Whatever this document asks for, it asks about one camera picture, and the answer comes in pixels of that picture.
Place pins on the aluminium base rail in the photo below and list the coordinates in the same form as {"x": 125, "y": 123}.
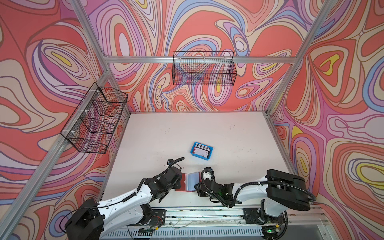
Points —
{"x": 219, "y": 223}

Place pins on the blue plastic tray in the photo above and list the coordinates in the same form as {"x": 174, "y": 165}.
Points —
{"x": 192, "y": 149}

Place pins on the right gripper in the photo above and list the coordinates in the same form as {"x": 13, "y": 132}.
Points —
{"x": 200, "y": 192}

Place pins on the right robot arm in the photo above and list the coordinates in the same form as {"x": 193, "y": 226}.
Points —
{"x": 278, "y": 192}

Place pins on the white VIP card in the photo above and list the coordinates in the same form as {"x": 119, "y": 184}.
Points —
{"x": 201, "y": 153}

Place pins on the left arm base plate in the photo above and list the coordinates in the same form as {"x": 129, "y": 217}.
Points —
{"x": 153, "y": 218}

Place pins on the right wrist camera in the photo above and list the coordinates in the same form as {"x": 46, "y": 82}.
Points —
{"x": 208, "y": 174}

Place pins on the black wire basket back wall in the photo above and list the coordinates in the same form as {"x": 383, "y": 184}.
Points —
{"x": 204, "y": 68}

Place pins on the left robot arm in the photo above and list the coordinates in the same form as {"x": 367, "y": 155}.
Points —
{"x": 93, "y": 220}

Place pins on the black wire basket left wall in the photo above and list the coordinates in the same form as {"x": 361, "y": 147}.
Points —
{"x": 91, "y": 127}

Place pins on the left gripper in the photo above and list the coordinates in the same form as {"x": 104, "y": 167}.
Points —
{"x": 178, "y": 183}

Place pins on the black wire basket wall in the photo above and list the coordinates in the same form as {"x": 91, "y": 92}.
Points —
{"x": 204, "y": 68}
{"x": 91, "y": 127}

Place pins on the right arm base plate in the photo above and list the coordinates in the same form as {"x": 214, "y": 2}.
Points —
{"x": 257, "y": 216}

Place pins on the stack of cards in tray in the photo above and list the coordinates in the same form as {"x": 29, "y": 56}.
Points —
{"x": 203, "y": 147}

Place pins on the red leather card holder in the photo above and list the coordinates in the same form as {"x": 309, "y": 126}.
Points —
{"x": 188, "y": 182}

